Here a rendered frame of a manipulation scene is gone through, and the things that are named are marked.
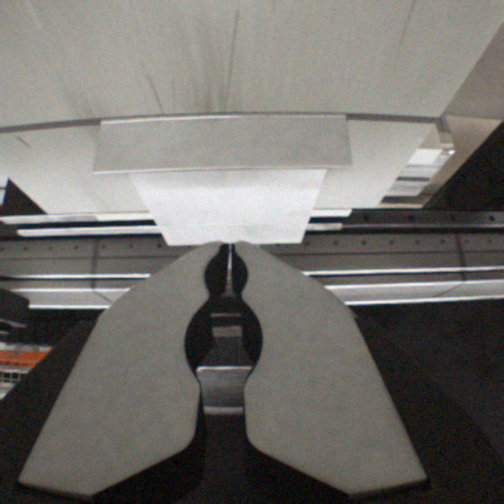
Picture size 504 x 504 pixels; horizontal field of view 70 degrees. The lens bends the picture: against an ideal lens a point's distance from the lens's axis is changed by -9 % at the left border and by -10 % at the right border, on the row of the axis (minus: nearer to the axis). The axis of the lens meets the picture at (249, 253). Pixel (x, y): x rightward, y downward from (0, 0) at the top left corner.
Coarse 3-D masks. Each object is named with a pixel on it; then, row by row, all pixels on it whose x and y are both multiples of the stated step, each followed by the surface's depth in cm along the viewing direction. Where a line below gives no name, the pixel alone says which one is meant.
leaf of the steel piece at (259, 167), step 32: (128, 128) 13; (160, 128) 13; (192, 128) 13; (224, 128) 13; (256, 128) 13; (288, 128) 13; (320, 128) 13; (96, 160) 13; (128, 160) 13; (160, 160) 13; (192, 160) 13; (224, 160) 13; (256, 160) 13; (288, 160) 13; (320, 160) 13; (352, 160) 13; (160, 192) 18; (192, 192) 18; (224, 192) 18; (256, 192) 19; (288, 192) 19; (160, 224) 22; (192, 224) 22
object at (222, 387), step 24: (216, 384) 20; (240, 384) 20; (216, 408) 19; (240, 408) 19; (216, 432) 18; (240, 432) 18; (216, 456) 18; (240, 456) 18; (216, 480) 17; (240, 480) 17
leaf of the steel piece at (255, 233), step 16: (208, 224) 22; (224, 224) 22; (240, 224) 22; (256, 224) 22; (272, 224) 22; (288, 224) 22; (304, 224) 22; (176, 240) 25; (192, 240) 25; (208, 240) 25; (224, 240) 25; (256, 240) 25; (272, 240) 25; (288, 240) 25
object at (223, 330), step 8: (224, 296) 39; (232, 296) 40; (216, 304) 40; (224, 304) 40; (232, 304) 40; (240, 304) 40; (216, 312) 39; (224, 312) 39; (232, 312) 39; (240, 312) 39; (216, 320) 40; (224, 320) 40; (232, 320) 40; (240, 320) 40; (216, 328) 40; (224, 328) 40; (232, 328) 40; (240, 328) 40
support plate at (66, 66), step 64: (0, 0) 8; (64, 0) 8; (128, 0) 9; (192, 0) 9; (256, 0) 9; (320, 0) 9; (384, 0) 9; (448, 0) 9; (0, 64) 10; (64, 64) 10; (128, 64) 11; (192, 64) 11; (256, 64) 11; (320, 64) 11; (384, 64) 11; (448, 64) 11; (64, 128) 13; (384, 128) 14; (64, 192) 18; (128, 192) 19; (320, 192) 19; (384, 192) 19
